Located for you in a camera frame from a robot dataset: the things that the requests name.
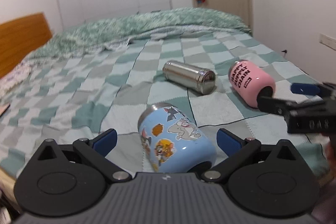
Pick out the blue cartoon sticker cup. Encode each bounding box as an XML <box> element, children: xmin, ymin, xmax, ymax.
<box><xmin>138</xmin><ymin>102</ymin><xmax>217</xmax><ymax>173</ymax></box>

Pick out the pink printed cup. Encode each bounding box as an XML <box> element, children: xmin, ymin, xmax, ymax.
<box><xmin>228</xmin><ymin>59</ymin><xmax>276</xmax><ymax>108</ymax></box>

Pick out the silver steel cup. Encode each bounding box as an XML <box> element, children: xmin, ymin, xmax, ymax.
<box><xmin>162</xmin><ymin>60</ymin><xmax>216</xmax><ymax>95</ymax></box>

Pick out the checkered green bed cover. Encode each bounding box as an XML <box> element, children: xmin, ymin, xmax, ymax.
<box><xmin>1</xmin><ymin>30</ymin><xmax>314</xmax><ymax>177</ymax></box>

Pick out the pink flat book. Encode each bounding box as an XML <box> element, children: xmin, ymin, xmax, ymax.
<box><xmin>0</xmin><ymin>103</ymin><xmax>10</xmax><ymax>117</ymax></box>

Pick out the floral pillow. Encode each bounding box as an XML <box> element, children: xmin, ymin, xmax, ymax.
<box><xmin>0</xmin><ymin>61</ymin><xmax>32</xmax><ymax>97</ymax></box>

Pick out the green fluffy blanket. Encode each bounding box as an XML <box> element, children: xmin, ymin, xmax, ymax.
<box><xmin>25</xmin><ymin>7</ymin><xmax>252</xmax><ymax>61</ymax></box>

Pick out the wooden headboard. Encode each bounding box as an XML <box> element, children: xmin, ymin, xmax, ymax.
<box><xmin>0</xmin><ymin>12</ymin><xmax>52</xmax><ymax>77</ymax></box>

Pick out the white wall socket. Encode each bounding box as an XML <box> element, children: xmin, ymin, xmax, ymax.
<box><xmin>319</xmin><ymin>34</ymin><xmax>336</xmax><ymax>50</ymax></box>

